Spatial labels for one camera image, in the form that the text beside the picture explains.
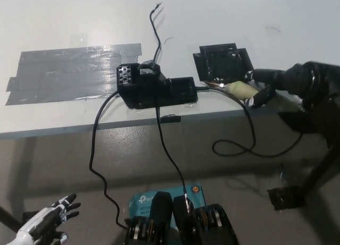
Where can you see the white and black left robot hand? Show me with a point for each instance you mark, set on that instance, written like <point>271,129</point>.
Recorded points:
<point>40,221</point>

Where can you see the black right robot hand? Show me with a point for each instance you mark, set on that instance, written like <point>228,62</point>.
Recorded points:
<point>292,77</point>

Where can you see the black soldering station base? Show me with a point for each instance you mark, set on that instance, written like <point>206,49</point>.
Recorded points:
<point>154,93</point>

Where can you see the black floor tape patch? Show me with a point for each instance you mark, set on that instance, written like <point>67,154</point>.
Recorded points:
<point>28,218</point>
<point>284,198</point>

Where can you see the grey table leg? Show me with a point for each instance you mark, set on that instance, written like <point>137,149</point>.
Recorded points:
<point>29,162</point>

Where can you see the black tape square patch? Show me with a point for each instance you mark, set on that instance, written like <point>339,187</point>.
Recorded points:
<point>220,61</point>

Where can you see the teal TP-Link box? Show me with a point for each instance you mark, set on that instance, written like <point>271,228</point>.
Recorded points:
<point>143,202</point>

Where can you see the small black tape strip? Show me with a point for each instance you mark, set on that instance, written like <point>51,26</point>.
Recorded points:
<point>170,119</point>

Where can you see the black bracket under table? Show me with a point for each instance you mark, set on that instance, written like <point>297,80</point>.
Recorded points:
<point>297,122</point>

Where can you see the grey duct tape patch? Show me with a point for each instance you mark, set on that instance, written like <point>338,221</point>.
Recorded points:
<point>69,72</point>

